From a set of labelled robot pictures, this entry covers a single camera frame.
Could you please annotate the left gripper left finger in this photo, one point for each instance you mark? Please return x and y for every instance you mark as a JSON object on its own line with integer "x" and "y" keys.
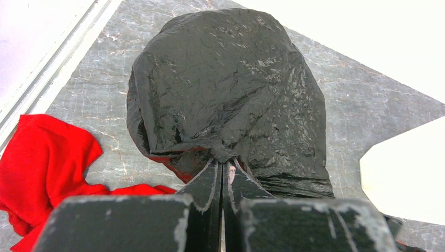
{"x": 189, "y": 220}

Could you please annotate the red cloth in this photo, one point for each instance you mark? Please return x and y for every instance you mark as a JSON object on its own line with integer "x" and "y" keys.
{"x": 42, "y": 165}

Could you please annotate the white trash bin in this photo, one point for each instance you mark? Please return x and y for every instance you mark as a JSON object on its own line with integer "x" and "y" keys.
{"x": 404, "y": 175}

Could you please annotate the black trash bag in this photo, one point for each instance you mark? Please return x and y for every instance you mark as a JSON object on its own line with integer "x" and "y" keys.
{"x": 230, "y": 84}

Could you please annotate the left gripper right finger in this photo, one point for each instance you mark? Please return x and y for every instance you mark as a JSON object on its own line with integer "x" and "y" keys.
{"x": 257, "y": 221}

